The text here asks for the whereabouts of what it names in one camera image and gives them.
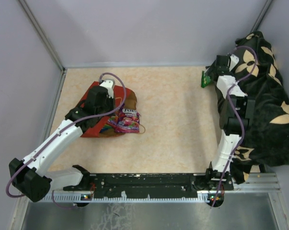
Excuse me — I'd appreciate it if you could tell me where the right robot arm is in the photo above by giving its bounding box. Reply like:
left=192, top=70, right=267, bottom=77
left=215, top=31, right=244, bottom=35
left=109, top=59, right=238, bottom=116
left=205, top=54, right=255, bottom=190

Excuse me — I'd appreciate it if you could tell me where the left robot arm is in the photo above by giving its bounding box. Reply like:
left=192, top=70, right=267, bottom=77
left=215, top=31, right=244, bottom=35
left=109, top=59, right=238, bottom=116
left=9, top=80, right=115, bottom=202

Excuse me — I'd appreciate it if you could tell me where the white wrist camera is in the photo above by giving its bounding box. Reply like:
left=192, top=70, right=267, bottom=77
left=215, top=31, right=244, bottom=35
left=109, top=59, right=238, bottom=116
left=229, top=54, right=239, bottom=71
left=99, top=79, right=115, bottom=99

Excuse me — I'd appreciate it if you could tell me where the red paper bag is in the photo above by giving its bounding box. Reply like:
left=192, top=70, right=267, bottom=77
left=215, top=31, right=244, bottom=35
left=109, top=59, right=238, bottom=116
left=80, top=80, right=146, bottom=139

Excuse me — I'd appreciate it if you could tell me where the purple berries candy packet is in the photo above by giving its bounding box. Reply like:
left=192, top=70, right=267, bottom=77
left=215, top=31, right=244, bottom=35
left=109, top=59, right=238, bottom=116
left=115, top=108, right=140, bottom=134

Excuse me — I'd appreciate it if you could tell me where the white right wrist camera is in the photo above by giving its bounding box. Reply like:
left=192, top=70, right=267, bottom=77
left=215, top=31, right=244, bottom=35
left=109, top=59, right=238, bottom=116
left=229, top=54, right=239, bottom=71

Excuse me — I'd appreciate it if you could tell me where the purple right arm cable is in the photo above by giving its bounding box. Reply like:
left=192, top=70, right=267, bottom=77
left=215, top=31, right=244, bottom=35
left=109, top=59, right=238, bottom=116
left=211, top=46, right=259, bottom=208

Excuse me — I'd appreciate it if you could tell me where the rainbow candy packet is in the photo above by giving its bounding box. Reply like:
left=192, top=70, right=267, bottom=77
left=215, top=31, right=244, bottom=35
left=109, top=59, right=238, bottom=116
left=100, top=115, right=118, bottom=133

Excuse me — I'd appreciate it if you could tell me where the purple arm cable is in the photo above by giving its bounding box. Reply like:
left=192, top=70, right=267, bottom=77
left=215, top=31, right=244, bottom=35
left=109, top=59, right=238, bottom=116
left=211, top=46, right=259, bottom=208
left=5, top=71, right=126, bottom=211

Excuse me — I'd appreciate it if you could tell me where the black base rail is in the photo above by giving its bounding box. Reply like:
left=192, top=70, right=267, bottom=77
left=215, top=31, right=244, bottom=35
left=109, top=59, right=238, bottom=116
left=63, top=170, right=233, bottom=199

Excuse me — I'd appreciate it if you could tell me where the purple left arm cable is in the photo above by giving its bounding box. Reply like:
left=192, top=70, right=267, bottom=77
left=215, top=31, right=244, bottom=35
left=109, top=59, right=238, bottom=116
left=5, top=71, right=126, bottom=211

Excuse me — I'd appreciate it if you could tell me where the black floral blanket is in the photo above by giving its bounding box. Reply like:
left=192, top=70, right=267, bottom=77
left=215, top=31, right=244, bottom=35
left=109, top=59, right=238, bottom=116
left=230, top=31, right=289, bottom=184

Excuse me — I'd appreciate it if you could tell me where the green snack packet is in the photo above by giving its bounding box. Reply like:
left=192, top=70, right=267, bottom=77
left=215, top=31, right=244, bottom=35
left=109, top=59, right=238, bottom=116
left=201, top=70, right=212, bottom=88

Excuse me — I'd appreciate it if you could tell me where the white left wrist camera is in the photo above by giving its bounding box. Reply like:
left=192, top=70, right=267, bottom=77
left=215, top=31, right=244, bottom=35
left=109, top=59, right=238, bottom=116
left=99, top=79, right=115, bottom=99

